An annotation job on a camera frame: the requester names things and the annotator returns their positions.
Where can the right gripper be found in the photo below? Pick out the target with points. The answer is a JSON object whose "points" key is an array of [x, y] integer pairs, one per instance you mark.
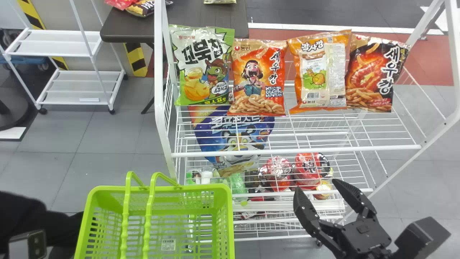
{"points": [[359, 237]]}

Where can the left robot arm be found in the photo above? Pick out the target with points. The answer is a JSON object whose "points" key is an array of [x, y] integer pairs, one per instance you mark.
{"points": [[25, 216]]}

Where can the red noodle cup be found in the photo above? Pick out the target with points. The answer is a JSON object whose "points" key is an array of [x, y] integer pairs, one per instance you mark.
{"points": [[276, 172], [309, 171]]}

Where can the green bottle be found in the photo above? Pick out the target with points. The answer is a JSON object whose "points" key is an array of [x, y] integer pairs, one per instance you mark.
{"points": [[237, 184]]}

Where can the blue snack packet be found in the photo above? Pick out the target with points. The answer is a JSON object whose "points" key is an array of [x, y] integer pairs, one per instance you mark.
{"points": [[233, 133]]}

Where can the orange snack packet white label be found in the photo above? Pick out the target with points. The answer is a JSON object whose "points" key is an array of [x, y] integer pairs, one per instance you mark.
{"points": [[320, 72]]}

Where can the red snack packet black top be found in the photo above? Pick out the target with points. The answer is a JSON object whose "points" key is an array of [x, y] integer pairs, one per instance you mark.
{"points": [[373, 75]]}

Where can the orange snack packet with figure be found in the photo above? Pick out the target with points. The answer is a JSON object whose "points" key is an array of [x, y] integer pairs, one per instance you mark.
{"points": [[257, 77]]}

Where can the green basket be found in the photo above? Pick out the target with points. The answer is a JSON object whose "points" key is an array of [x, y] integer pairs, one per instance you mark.
{"points": [[158, 223]]}

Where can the green snack packet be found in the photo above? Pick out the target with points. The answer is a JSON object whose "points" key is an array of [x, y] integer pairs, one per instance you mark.
{"points": [[201, 64]]}

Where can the dark side table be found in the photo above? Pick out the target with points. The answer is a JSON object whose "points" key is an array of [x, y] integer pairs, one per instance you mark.
{"points": [[187, 18]]}

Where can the white shelf trolley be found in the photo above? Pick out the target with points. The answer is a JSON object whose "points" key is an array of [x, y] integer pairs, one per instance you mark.
{"points": [[72, 82]]}

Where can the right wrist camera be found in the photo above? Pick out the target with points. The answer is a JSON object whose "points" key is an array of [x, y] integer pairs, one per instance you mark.
{"points": [[422, 237]]}

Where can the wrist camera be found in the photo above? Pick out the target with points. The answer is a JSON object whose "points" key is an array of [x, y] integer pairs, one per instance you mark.
{"points": [[422, 237], [27, 244]]}

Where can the yellow black striped post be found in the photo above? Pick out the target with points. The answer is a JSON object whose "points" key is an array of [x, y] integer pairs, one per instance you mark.
{"points": [[33, 18], [135, 59]]}

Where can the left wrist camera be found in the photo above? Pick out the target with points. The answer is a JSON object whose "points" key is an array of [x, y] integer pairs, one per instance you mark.
{"points": [[27, 244]]}

